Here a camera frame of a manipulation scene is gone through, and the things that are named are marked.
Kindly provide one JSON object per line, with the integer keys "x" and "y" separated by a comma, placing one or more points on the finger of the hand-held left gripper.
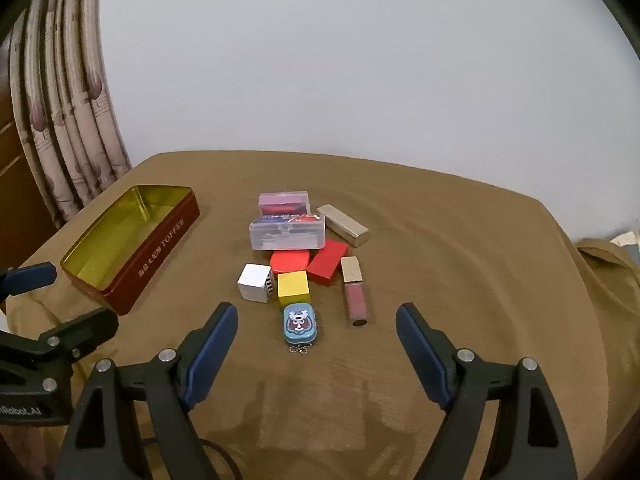
{"x": 32, "y": 277}
{"x": 90, "y": 330}

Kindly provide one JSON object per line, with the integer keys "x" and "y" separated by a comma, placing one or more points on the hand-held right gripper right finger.
{"x": 420, "y": 355}

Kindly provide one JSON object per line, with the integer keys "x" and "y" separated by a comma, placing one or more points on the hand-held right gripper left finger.
{"x": 215, "y": 350}

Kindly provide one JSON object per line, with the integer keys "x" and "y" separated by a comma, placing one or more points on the white cube striped side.
{"x": 252, "y": 282}

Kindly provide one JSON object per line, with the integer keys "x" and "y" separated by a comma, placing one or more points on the small blue cartoon tin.
{"x": 299, "y": 322}

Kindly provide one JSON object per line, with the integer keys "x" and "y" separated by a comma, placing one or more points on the dark red rectangular tin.
{"x": 150, "y": 265}

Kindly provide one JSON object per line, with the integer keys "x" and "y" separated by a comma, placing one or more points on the pink lip gloss gold cap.
{"x": 352, "y": 290}

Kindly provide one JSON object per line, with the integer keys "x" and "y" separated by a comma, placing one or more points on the yellow cube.
{"x": 292, "y": 285}

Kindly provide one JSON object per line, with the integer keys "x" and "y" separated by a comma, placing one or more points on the red rounded tape measure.
{"x": 290, "y": 261}

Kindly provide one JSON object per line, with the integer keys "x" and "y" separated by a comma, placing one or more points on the red rectangular box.
{"x": 327, "y": 262}

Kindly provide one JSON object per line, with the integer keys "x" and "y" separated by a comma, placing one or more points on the clear case blue red label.
{"x": 285, "y": 235}

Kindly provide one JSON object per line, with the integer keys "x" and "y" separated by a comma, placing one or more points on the pink translucent plastic case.
{"x": 282, "y": 205}

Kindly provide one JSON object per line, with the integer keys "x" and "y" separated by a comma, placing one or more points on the brown wooden cabinet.
{"x": 15, "y": 200}

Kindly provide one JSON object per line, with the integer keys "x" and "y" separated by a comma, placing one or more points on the brown tablecloth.
{"x": 450, "y": 260}

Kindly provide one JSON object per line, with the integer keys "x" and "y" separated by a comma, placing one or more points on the beige patterned curtain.
{"x": 75, "y": 135}

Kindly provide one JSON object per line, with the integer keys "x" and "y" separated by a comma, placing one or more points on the white fabric piece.
{"x": 627, "y": 238}

